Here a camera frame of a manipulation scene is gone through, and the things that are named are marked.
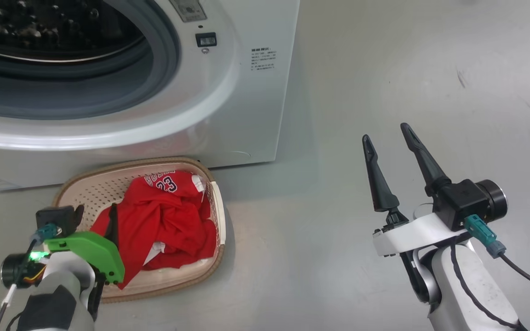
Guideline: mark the black door latch socket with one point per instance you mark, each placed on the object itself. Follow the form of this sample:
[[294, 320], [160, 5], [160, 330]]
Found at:
[[206, 40]]

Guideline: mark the white garment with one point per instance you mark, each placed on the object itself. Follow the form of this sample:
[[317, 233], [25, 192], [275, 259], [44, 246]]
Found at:
[[154, 252]]

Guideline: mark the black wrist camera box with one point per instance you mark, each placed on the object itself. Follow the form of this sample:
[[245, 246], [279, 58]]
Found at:
[[458, 202], [58, 218]]

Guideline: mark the grey warning sticker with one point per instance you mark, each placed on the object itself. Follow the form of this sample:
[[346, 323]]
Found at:
[[189, 9]]

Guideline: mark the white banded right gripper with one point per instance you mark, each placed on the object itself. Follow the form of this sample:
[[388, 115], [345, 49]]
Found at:
[[412, 234]]

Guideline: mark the cream perforated plastic laundry basket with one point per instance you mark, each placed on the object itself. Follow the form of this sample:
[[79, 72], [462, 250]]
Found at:
[[95, 188]]

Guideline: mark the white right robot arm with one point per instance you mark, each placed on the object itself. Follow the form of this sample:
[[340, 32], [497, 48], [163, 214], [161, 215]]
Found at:
[[453, 294]]

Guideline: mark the white front-load washing machine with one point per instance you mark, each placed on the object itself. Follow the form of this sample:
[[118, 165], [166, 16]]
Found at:
[[256, 115]]

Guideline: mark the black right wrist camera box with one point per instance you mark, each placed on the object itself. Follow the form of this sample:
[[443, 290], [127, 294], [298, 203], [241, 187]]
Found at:
[[458, 202]]

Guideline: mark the grey rubber door seal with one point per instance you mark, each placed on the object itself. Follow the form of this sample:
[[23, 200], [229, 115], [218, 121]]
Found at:
[[108, 99]]

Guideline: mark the perforated steel drum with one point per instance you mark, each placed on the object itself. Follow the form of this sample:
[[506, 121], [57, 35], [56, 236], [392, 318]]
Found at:
[[39, 27]]

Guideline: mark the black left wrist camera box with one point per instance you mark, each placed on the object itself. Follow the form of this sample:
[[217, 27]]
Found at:
[[58, 218]]

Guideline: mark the red basketball jersey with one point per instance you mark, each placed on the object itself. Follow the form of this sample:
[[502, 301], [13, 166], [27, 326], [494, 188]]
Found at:
[[168, 216]]

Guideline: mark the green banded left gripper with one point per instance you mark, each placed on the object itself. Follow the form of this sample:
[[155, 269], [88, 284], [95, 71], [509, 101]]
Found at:
[[95, 250]]

